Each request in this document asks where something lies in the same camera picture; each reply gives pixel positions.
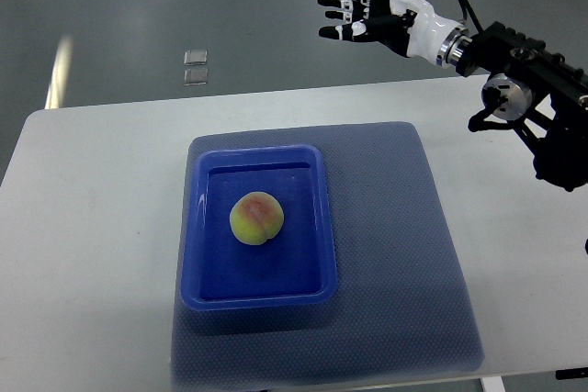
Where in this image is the metal floor plate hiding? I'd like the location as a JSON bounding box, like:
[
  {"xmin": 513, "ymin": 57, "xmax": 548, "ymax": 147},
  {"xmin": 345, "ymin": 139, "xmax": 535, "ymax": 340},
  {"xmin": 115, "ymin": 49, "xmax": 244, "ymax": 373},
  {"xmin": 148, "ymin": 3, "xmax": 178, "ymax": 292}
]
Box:
[
  {"xmin": 184, "ymin": 67, "xmax": 209, "ymax": 86},
  {"xmin": 184, "ymin": 50, "xmax": 208, "ymax": 66}
]

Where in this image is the white table leg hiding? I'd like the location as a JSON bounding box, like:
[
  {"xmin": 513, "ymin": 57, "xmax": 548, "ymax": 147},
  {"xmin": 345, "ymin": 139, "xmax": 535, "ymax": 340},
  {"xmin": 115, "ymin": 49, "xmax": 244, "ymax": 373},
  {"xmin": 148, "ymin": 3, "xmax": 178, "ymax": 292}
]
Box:
[{"xmin": 480, "ymin": 376, "xmax": 506, "ymax": 392}]

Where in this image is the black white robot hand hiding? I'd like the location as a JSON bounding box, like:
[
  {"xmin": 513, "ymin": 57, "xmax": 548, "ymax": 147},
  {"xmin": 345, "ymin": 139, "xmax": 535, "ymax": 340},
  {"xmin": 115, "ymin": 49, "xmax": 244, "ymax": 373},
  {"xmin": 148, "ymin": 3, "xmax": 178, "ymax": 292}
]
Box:
[{"xmin": 317, "ymin": 0, "xmax": 470, "ymax": 67}]

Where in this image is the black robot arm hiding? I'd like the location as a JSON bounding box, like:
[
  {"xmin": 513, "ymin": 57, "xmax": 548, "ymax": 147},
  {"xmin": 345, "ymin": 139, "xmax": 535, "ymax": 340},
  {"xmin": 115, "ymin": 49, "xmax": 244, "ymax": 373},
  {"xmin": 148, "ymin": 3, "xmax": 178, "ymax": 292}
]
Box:
[{"xmin": 445, "ymin": 0, "xmax": 587, "ymax": 192}]

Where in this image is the lower metal floor plate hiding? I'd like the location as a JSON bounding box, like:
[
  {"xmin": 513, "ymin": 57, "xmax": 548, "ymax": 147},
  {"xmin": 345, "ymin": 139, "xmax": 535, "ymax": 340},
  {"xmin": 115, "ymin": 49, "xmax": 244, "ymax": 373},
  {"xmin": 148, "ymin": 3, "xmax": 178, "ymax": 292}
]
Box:
[{"xmin": 184, "ymin": 67, "xmax": 209, "ymax": 86}]

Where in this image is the upper metal floor plate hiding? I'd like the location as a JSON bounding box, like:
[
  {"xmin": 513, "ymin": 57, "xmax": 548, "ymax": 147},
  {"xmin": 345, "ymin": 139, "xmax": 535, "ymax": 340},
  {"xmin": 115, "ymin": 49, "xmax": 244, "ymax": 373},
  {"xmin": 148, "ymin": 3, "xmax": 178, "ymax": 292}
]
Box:
[{"xmin": 184, "ymin": 50, "xmax": 208, "ymax": 66}]

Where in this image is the blue plastic tray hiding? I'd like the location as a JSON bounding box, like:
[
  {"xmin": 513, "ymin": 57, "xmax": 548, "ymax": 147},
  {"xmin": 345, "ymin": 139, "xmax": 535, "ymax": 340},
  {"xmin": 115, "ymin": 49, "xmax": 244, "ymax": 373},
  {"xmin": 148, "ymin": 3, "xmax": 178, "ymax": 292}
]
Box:
[{"xmin": 178, "ymin": 144, "xmax": 337, "ymax": 311}]

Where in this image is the yellow red peach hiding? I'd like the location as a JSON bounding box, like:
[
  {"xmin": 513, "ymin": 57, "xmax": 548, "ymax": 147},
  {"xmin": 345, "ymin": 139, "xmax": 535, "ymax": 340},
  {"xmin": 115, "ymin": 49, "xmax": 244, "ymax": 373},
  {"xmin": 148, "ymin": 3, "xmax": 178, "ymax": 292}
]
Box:
[{"xmin": 229, "ymin": 191, "xmax": 285, "ymax": 246}]

